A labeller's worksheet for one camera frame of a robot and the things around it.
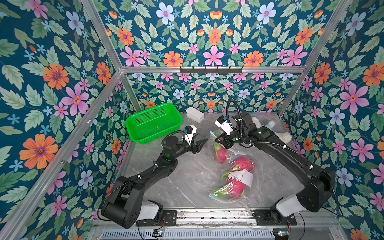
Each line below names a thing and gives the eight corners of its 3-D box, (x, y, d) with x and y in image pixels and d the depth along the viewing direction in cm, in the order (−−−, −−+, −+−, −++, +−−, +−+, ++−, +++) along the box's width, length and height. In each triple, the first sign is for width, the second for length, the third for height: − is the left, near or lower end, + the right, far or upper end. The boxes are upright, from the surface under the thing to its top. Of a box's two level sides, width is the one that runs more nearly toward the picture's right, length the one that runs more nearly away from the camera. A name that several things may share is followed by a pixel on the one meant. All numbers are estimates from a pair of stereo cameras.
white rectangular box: (184, 116, 121) (184, 112, 117) (190, 111, 125) (190, 106, 121) (199, 124, 115) (199, 120, 111) (205, 118, 120) (205, 113, 116)
